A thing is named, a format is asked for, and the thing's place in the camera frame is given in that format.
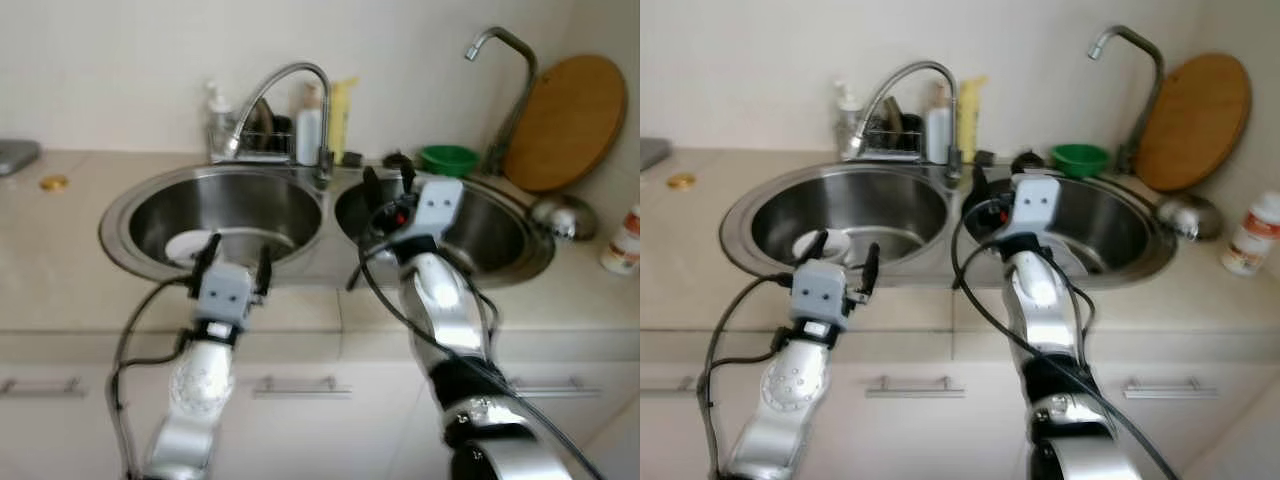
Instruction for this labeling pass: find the small green plastic bowl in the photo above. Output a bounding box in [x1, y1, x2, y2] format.
[418, 145, 479, 178]
[1050, 144, 1111, 179]

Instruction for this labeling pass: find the round shiny steel lid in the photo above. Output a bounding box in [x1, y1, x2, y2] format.
[530, 195, 599, 243]
[1157, 193, 1223, 241]

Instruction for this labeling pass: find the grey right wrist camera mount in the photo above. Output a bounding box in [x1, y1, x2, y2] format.
[1012, 175, 1063, 241]
[412, 178, 466, 241]

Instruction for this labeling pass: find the round wooden cutting board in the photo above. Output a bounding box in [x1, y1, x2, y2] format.
[502, 54, 628, 193]
[1135, 52, 1253, 193]

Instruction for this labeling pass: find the white bottle with red label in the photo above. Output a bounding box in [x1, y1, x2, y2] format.
[600, 205, 641, 276]
[1220, 192, 1280, 277]

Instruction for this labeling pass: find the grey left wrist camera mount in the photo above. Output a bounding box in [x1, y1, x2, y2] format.
[793, 260, 851, 323]
[197, 263, 253, 326]

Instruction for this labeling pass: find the yellow squeeze bottle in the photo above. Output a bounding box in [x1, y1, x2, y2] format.
[328, 78, 358, 166]
[957, 76, 988, 163]

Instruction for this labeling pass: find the tall grey gooseneck tap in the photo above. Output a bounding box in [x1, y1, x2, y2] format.
[1088, 25, 1167, 176]
[464, 27, 541, 176]

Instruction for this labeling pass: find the clear soap pump dispenser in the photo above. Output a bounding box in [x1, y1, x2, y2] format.
[833, 82, 864, 159]
[205, 82, 237, 161]

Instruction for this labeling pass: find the chrome arched sink faucet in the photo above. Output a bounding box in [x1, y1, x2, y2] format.
[222, 62, 336, 191]
[845, 60, 963, 186]

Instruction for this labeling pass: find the stainless steel double sink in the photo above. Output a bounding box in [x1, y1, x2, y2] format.
[718, 160, 1179, 289]
[98, 160, 556, 291]

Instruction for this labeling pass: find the white dish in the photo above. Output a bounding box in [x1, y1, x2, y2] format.
[1055, 245, 1093, 280]

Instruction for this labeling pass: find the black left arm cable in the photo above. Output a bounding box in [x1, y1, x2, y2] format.
[700, 272, 801, 480]
[108, 278, 196, 480]

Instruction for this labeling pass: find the round white plate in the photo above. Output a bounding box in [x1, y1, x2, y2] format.
[793, 228, 851, 263]
[165, 232, 226, 267]

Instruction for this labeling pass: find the white detergent bottle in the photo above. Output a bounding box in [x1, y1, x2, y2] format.
[925, 82, 954, 164]
[295, 85, 326, 166]

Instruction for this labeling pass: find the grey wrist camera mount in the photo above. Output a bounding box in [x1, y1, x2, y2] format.
[793, 260, 851, 323]
[197, 263, 253, 326]
[412, 178, 466, 241]
[1012, 175, 1063, 241]

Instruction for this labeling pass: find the beige kitchen base cabinet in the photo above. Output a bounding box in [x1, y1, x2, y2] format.
[0, 330, 641, 480]
[640, 330, 1280, 480]

